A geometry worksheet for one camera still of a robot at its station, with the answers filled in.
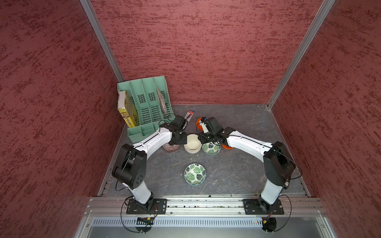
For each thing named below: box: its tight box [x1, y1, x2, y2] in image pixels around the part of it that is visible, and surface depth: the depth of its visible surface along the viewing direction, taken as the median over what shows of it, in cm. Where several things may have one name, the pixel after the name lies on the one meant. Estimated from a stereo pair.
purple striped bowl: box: [162, 142, 181, 154], surface depth 94 cm
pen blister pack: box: [184, 110, 195, 122], surface depth 115 cm
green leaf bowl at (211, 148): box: [201, 142, 222, 156], surface depth 96 cm
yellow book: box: [117, 90, 140, 129], surface depth 92 cm
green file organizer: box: [117, 75, 176, 144], surface depth 109 cm
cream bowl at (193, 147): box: [183, 140, 202, 155], surface depth 90 cm
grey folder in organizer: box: [155, 86, 168, 114], surface depth 109 cm
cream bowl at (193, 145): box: [183, 133, 202, 154], surface depth 93 cm
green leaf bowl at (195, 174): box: [183, 162, 207, 186], surface depth 85 cm
